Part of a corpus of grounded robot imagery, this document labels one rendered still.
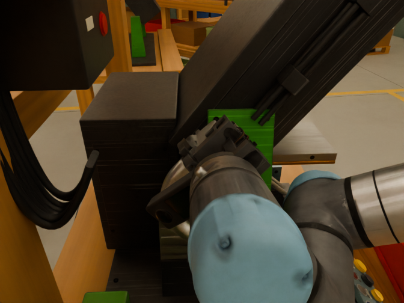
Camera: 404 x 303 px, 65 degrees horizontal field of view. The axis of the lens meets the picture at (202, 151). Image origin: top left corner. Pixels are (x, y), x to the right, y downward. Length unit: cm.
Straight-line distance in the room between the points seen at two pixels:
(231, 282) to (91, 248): 69
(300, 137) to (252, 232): 62
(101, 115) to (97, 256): 37
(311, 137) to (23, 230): 61
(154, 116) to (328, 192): 36
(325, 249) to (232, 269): 14
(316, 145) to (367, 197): 44
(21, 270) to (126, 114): 31
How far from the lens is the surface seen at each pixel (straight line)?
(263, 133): 56
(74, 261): 85
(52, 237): 227
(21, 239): 50
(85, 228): 92
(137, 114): 62
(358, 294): 71
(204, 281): 20
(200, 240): 20
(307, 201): 36
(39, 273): 56
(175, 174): 53
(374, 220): 34
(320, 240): 32
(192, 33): 352
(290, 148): 73
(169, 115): 60
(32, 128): 73
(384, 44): 716
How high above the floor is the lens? 149
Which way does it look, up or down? 31 degrees down
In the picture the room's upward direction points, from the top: straight up
